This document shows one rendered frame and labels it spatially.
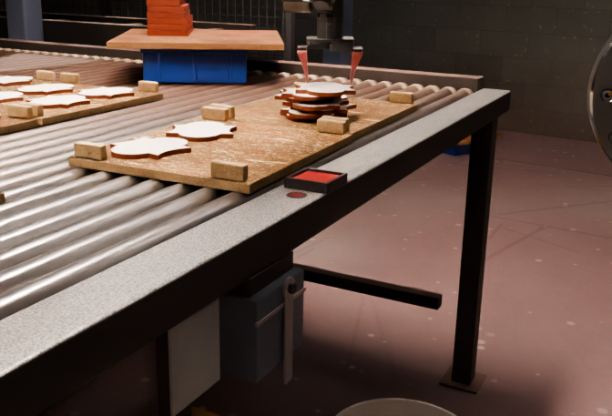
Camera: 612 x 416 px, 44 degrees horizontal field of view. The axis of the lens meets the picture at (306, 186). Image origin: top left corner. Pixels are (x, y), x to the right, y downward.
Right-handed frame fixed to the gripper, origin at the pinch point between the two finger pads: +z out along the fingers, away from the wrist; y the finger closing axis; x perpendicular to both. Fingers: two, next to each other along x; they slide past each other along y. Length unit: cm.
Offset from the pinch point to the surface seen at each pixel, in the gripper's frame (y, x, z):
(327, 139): 1.1, 27.3, 7.1
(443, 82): -36, -58, 10
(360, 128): -5.9, 16.4, 7.4
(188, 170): 24, 52, 6
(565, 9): -194, -426, 12
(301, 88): 6.0, 8.2, 0.7
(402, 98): -18.3, -15.3, 7.0
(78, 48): 91, -124, 8
